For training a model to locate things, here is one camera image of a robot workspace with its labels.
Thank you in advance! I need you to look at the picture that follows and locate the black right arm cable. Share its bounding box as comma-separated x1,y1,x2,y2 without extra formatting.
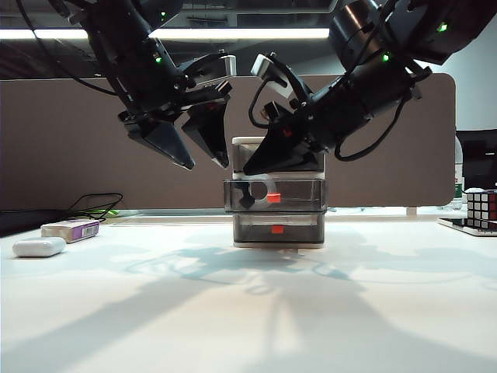
332,96,409,162

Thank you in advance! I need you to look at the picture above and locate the white mini drawer cabinet frame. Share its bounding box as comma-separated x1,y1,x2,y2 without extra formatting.
231,135,327,250

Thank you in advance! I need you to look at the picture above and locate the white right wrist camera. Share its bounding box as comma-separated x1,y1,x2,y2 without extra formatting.
250,53,302,101

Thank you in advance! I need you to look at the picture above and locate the brown desk partition panel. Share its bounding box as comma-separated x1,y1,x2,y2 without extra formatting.
0,73,456,213

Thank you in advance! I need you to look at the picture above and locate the black monitor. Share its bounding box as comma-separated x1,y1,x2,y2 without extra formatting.
454,130,497,193

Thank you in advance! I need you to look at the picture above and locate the black cable bundle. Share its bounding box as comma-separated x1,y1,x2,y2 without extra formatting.
68,193,123,225

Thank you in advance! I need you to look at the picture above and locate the smoky drawer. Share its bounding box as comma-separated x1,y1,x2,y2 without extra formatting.
231,142,325,174
223,179,328,214
232,212,325,245

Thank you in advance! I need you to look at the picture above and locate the black right camera cable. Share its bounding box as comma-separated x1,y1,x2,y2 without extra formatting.
249,88,273,130

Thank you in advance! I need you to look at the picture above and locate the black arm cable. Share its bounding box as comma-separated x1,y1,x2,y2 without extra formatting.
332,96,409,162
15,0,118,97

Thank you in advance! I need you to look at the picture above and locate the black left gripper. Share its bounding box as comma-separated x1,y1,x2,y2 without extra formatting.
117,68,234,171

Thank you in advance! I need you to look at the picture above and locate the transparent tape with black dispenser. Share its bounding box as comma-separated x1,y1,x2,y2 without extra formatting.
235,180,273,207

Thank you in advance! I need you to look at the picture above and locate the purple and white small box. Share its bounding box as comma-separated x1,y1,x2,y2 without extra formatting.
40,219,101,245

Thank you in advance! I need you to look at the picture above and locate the white earbuds case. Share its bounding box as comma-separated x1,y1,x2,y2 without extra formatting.
12,236,67,259

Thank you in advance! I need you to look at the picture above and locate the black Rubik's cube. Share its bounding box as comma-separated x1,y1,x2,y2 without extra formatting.
464,188,497,231

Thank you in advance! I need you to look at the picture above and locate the smoky drawer under cabinet lid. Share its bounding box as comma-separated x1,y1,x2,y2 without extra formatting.
231,142,325,174

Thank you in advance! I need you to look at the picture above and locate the smoky drawer at cabinet base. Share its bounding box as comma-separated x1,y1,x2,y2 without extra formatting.
232,212,325,245

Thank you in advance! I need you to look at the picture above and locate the white flat tablet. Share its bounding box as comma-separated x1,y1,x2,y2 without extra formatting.
437,217,497,238

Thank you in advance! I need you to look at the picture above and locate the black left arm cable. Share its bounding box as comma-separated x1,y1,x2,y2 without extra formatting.
15,0,118,97

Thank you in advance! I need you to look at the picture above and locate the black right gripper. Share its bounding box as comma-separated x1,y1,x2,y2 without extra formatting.
242,71,415,176

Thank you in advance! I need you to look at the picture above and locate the long ceiling light strip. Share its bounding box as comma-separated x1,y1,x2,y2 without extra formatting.
0,27,332,41

